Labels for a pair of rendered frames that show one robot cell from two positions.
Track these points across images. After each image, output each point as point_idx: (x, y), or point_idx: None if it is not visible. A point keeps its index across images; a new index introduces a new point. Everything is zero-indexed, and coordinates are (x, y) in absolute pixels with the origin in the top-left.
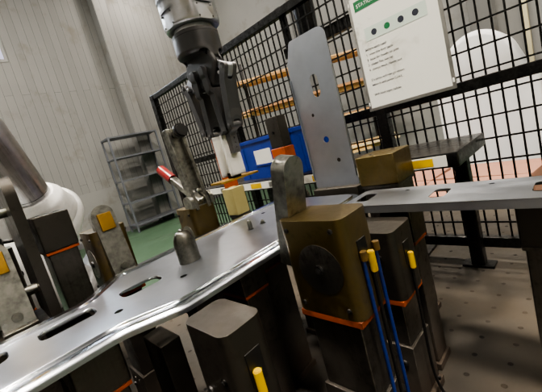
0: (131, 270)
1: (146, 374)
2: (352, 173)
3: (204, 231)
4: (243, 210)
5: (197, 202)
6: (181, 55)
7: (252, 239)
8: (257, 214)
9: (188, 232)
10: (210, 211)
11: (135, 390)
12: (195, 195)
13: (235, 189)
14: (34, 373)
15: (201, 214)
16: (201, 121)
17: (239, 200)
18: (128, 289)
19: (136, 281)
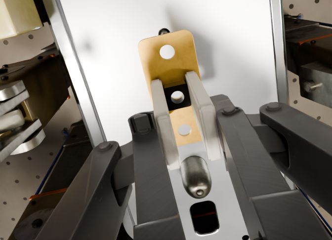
0: (133, 221)
1: None
2: None
3: (52, 105)
4: (35, 10)
5: (31, 126)
6: None
7: (227, 93)
8: None
9: (208, 183)
10: (30, 90)
11: (49, 148)
12: (6, 127)
13: (16, 21)
14: None
15: (40, 114)
16: (120, 219)
17: (26, 16)
18: (194, 227)
19: (185, 220)
